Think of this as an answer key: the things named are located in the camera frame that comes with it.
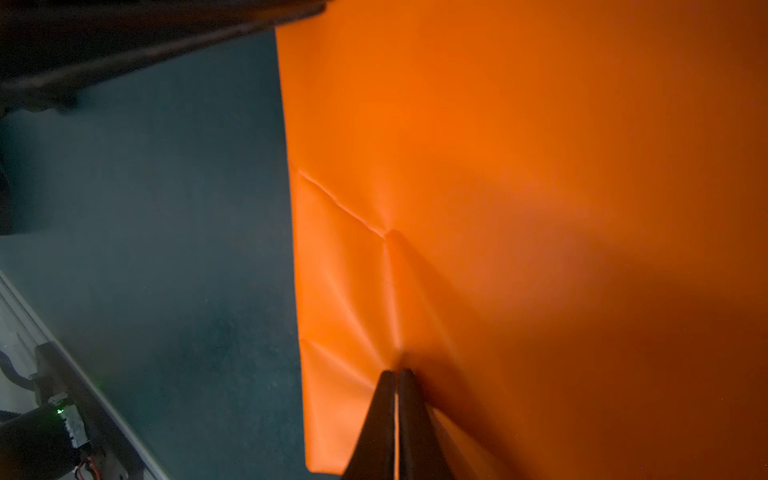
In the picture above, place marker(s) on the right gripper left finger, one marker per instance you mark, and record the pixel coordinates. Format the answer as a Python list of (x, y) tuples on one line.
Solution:
[(374, 454)]

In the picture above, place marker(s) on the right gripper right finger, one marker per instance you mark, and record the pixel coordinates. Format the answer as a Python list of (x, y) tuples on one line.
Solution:
[(420, 454)]

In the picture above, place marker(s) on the orange wrapping paper sheet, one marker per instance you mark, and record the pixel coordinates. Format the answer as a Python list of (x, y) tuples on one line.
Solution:
[(553, 212)]

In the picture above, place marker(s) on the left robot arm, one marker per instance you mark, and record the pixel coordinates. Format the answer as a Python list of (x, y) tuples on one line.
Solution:
[(51, 50)]

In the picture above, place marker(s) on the green table mat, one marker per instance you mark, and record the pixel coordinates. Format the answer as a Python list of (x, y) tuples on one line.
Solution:
[(153, 240)]

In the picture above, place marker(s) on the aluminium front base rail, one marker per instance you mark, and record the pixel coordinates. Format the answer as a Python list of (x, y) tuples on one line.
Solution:
[(49, 332)]

